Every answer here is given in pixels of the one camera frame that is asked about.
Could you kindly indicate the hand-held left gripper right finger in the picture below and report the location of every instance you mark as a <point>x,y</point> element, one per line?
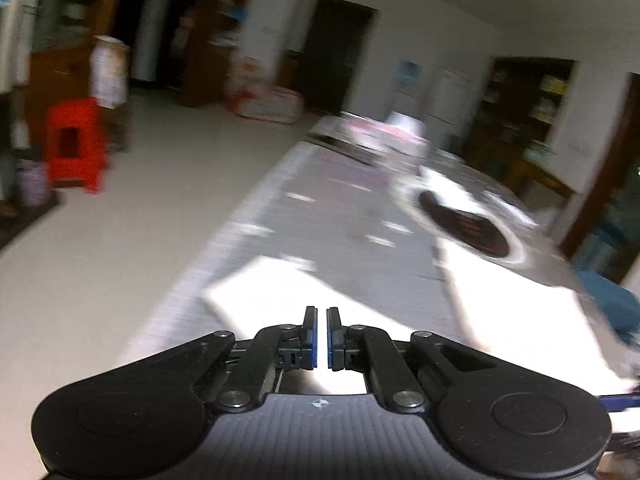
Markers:
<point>330,342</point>

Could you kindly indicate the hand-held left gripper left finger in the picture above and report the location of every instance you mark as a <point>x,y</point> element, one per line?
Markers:
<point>313,342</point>

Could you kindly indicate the white shirt with dark print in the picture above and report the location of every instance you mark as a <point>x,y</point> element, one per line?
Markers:
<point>500,280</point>

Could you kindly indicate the pink and white cloth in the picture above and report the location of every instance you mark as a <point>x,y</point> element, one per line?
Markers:
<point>375,135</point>

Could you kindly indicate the red and white packages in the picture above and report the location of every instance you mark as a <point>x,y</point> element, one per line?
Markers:
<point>265,100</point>

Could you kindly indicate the white refrigerator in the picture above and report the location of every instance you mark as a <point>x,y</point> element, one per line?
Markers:
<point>447,105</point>

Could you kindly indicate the blue cloth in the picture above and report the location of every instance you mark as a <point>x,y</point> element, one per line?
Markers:
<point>612,300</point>

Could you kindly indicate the dark doorway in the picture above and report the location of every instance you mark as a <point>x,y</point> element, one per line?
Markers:
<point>335,55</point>

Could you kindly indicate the dark wooden bookshelf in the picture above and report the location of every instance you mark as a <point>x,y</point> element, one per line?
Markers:
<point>520,110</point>

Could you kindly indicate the red plastic stool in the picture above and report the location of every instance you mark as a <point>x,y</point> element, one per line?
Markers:
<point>75,160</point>

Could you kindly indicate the purple bucket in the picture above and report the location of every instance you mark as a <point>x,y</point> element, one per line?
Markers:
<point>32,184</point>

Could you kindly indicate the brown wooden shelf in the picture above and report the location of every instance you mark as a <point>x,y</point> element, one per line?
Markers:
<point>215,35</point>

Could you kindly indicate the white printed sack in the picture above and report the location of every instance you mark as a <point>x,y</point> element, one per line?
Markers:
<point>107,72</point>

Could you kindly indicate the wooden glass-front cabinet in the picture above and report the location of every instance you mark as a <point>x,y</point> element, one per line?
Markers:
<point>70,35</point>

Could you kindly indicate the white hanging garment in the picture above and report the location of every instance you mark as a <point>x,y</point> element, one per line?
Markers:
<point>17,25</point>

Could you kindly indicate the blue wall poster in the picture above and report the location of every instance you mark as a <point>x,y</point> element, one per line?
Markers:
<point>408,73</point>

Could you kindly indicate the brown wooden door frame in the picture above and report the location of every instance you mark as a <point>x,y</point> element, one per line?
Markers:
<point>597,175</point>

